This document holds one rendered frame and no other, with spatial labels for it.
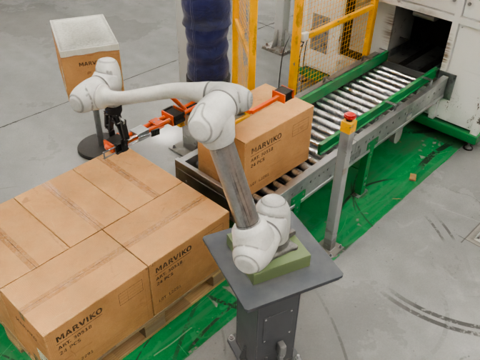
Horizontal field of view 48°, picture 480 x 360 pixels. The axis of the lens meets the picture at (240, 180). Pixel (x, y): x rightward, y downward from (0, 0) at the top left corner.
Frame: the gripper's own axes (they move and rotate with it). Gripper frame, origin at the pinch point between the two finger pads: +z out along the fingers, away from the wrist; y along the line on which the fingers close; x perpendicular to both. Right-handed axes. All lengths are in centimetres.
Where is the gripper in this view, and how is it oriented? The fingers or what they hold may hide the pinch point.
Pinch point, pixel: (118, 142)
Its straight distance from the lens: 256.9
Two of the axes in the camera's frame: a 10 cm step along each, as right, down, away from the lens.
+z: -0.2, 7.9, 6.1
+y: -7.3, -4.3, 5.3
